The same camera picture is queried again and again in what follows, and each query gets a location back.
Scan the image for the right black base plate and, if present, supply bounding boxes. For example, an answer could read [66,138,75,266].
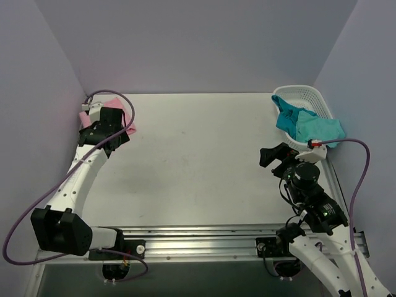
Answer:
[255,236,293,258]

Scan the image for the right black cable loop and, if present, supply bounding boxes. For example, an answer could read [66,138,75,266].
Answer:
[278,179,310,230]

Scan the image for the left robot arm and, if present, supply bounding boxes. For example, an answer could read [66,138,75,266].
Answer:
[30,107,129,259]

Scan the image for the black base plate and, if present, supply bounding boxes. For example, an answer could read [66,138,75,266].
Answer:
[255,236,293,258]
[88,239,146,261]

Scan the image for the aluminium mounting rail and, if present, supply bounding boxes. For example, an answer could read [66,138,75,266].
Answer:
[33,225,371,265]

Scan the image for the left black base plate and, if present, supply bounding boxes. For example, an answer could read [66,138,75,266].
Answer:
[88,239,146,261]

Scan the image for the pink t shirt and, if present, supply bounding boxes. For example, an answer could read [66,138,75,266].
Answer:
[79,97,132,128]

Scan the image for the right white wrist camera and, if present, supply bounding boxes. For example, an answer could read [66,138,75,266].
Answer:
[295,139,327,163]

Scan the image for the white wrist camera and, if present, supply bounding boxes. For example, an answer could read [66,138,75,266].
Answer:
[295,139,327,163]
[82,101,104,124]

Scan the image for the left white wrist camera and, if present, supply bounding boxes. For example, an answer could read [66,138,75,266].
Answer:
[82,101,104,124]

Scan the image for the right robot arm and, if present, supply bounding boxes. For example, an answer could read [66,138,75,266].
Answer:
[259,140,392,296]

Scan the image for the white plastic basket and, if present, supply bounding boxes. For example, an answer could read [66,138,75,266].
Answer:
[272,84,334,152]

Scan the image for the teal t shirt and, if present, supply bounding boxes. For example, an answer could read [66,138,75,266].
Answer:
[272,95,346,150]

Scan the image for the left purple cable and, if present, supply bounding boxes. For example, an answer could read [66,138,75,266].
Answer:
[1,89,149,282]

